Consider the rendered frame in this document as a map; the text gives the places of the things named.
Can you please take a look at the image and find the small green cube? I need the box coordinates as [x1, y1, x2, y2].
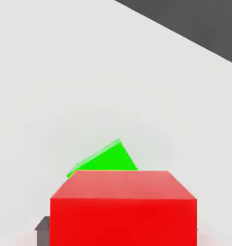
[66, 138, 139, 179]

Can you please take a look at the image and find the small red cube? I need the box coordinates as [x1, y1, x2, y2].
[50, 170, 198, 246]

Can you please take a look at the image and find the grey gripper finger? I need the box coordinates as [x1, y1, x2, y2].
[34, 216, 51, 246]

